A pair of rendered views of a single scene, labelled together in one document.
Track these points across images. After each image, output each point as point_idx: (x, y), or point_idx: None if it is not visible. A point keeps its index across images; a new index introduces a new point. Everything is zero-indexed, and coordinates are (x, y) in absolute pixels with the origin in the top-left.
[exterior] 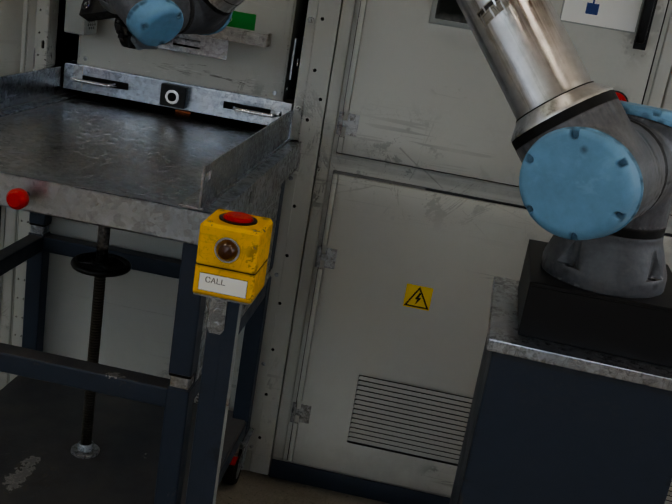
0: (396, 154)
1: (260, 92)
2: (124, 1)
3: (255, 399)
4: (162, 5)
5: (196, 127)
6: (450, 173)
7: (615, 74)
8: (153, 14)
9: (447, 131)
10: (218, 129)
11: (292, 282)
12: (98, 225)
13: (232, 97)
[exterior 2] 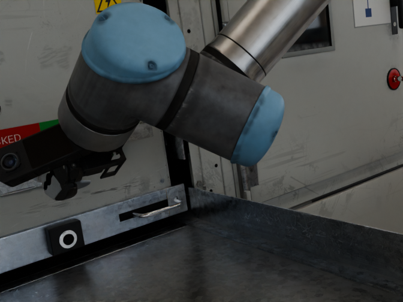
0: (289, 183)
1: (148, 187)
2: (231, 109)
3: None
4: (278, 94)
5: (125, 257)
6: (325, 178)
7: (389, 56)
8: (282, 111)
9: (316, 145)
10: (140, 246)
11: None
12: None
13: (126, 205)
